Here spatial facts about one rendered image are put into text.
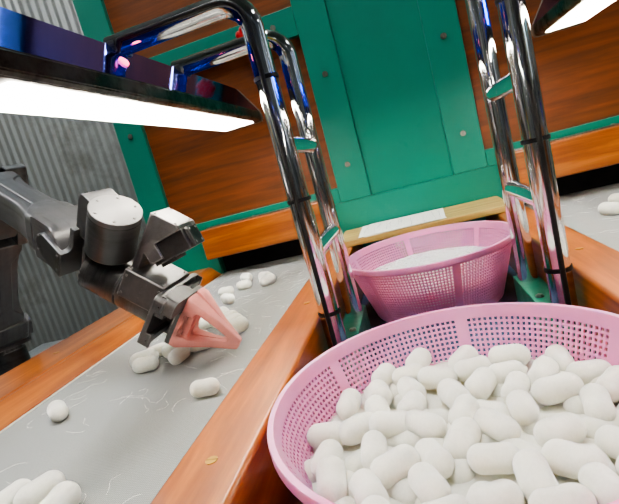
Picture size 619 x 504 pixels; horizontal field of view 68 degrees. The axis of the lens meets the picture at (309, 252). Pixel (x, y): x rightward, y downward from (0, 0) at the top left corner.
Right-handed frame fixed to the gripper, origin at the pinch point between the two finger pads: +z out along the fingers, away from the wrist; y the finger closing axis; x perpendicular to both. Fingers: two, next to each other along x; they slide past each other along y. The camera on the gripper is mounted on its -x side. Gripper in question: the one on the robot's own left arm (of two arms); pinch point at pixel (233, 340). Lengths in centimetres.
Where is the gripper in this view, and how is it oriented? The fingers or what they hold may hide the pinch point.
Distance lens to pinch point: 56.8
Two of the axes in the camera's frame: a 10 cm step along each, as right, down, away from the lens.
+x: -4.2, 8.6, 2.8
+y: 1.9, -2.2, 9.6
